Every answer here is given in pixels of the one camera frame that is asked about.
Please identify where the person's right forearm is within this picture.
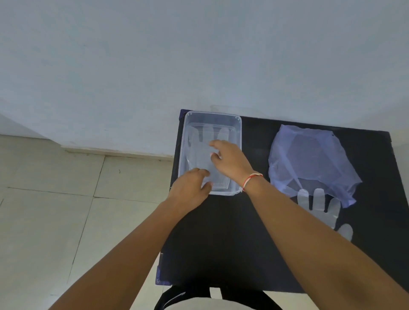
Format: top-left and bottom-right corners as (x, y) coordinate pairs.
(245, 176), (409, 310)

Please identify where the red white thread wristband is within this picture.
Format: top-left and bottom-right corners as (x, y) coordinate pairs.
(242, 173), (264, 192)

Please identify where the person's right hand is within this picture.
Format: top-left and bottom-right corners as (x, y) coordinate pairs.
(209, 139), (257, 189)

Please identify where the clear plastic disposable glove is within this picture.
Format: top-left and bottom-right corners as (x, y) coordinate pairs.
(288, 188), (354, 242)
(187, 125), (232, 191)

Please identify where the person's left forearm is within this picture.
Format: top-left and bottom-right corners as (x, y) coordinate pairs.
(48, 197), (179, 310)

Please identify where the person's left hand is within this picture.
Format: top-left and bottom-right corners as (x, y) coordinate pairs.
(166, 168), (213, 218)

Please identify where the person's black white garment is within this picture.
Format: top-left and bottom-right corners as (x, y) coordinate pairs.
(154, 285), (284, 310)

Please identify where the clear plastic storage container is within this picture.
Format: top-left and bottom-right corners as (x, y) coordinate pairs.
(178, 111), (243, 197)

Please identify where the blue translucent disposable cap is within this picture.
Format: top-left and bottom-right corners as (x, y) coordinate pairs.
(268, 124), (363, 208)

